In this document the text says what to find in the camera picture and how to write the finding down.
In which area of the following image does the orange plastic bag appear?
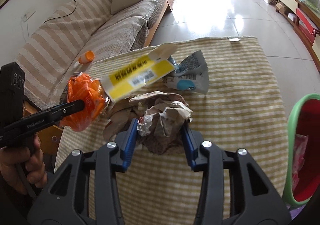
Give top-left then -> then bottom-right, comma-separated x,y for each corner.
59,72 -> 109,132

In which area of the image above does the brown paper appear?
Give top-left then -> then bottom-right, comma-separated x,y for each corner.
103,91 -> 193,155

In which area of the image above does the yellow white cardboard box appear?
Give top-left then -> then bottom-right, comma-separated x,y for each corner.
100,44 -> 178,102

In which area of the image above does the pink strawberry snack bag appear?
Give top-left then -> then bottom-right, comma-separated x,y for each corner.
292,134 -> 309,191

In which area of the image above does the red green trash bin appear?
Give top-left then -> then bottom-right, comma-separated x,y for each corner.
283,94 -> 319,207

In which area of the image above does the person's left hand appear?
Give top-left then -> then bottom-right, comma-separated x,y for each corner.
1,134 -> 47,195

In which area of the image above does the orange wooden side table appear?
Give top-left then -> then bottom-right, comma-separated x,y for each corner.
23,101 -> 63,155

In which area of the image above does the striped table cloth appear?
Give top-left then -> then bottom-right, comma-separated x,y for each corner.
53,36 -> 290,220

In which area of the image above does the orange capped cup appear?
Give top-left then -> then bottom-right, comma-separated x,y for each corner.
78,50 -> 95,64

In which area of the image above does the blue grey foil wrapper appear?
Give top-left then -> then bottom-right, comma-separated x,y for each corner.
163,50 -> 209,94

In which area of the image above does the striped beige sofa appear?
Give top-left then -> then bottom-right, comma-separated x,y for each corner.
16,0 -> 168,109

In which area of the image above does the long wooden tv cabinet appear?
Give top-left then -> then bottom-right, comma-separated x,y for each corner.
276,0 -> 319,69

